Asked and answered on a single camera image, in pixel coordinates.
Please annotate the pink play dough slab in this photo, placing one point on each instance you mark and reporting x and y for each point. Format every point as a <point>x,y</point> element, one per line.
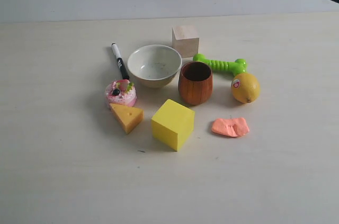
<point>235,127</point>

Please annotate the yellow foam cube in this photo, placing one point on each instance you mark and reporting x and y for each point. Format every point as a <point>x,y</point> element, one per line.
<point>172,124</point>

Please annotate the brown wooden cup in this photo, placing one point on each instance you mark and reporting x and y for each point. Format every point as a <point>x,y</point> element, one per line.
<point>195,84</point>

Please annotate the white speckled ceramic bowl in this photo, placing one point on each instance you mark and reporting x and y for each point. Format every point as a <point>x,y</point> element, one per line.
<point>154,65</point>

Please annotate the orange toy cheese wedge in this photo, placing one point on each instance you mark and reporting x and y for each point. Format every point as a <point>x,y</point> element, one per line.
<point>128,116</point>

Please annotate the pink toy cake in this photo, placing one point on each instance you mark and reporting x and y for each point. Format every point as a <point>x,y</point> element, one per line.
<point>121,92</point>

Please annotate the black whiteboard marker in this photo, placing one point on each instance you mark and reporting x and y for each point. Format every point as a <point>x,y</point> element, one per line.
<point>120,63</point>

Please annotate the light wooden cube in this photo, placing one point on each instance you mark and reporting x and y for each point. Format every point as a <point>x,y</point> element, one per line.
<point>185,40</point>

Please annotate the green bone-shaped dog toy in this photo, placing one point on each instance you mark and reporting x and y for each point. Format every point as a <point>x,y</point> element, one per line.
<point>235,67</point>

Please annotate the yellow lemon with sticker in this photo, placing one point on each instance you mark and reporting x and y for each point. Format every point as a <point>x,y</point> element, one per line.
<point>245,88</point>

